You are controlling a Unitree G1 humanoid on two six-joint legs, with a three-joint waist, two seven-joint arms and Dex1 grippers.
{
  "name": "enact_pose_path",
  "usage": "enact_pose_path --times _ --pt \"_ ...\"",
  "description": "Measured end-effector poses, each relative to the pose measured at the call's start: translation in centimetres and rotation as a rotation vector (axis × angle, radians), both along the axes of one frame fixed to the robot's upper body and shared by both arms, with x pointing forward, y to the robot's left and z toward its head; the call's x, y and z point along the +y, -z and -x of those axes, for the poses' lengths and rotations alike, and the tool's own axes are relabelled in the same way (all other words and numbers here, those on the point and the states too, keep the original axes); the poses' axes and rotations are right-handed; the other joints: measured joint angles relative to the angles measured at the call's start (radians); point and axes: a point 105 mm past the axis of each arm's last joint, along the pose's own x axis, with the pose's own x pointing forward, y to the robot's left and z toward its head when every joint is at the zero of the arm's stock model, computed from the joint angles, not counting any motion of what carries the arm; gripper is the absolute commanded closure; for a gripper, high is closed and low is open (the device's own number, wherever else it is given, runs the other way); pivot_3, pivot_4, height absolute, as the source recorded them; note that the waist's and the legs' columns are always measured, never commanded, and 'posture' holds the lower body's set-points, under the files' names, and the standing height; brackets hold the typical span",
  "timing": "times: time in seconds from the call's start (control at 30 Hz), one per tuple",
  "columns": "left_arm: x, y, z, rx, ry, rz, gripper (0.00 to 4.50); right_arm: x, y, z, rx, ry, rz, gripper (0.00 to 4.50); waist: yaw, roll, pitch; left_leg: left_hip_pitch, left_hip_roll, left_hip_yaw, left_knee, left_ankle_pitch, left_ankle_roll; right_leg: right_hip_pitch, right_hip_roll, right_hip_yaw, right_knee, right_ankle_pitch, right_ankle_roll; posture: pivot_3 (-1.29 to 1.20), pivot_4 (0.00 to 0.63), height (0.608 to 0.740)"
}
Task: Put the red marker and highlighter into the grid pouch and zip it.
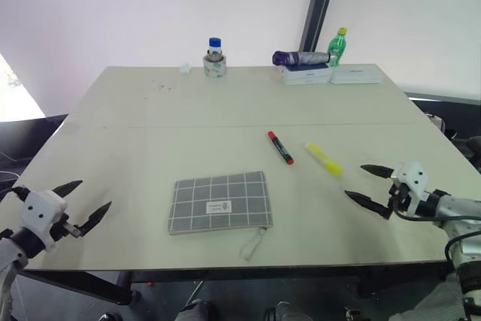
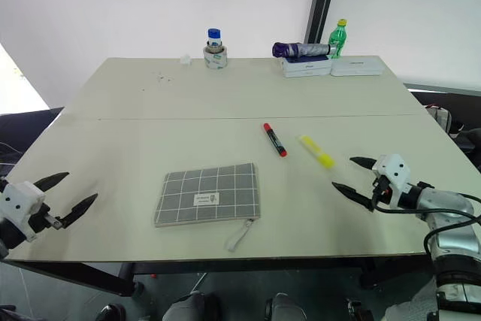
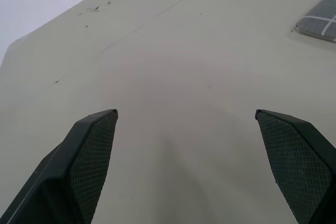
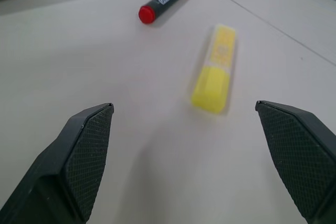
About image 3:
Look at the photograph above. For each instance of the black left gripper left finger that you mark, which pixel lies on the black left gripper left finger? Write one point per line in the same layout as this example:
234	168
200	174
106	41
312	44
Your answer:
78	161

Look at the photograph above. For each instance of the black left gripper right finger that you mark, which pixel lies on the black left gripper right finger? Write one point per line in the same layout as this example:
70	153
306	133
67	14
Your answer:
296	161

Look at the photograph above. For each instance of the grey cloth with white stripes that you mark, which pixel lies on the grey cloth with white stripes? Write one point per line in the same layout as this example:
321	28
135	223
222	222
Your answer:
321	19

